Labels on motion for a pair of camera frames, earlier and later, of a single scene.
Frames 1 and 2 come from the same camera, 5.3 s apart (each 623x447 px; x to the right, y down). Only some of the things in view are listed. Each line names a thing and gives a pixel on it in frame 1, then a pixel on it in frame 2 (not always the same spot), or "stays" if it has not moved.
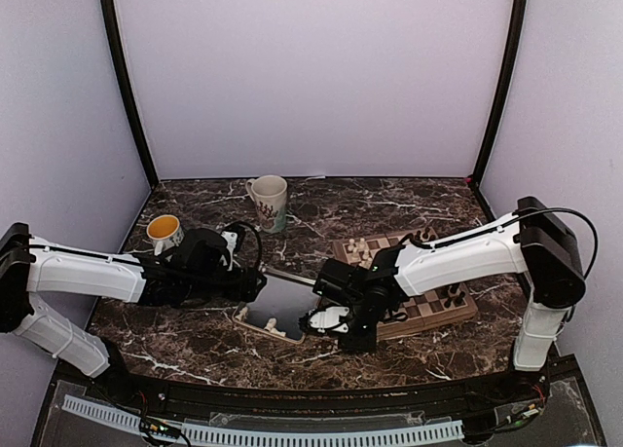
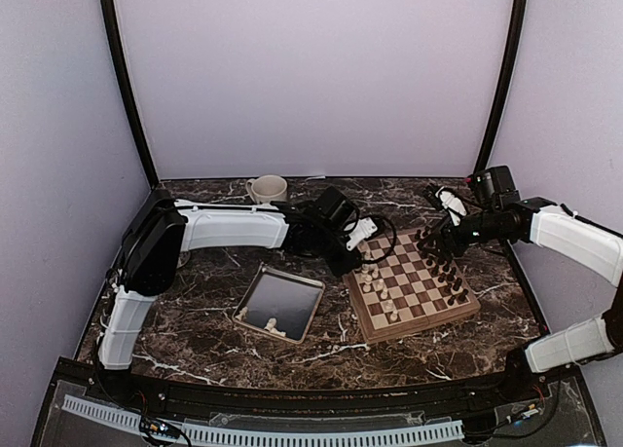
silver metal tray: x=285 y=298 stays
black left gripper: x=243 y=288 -> x=339 y=269
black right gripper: x=363 y=344 -> x=444 y=234
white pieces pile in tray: x=270 y=327 stays
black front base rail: x=496 y=391 stays
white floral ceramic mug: x=269 y=191 stays
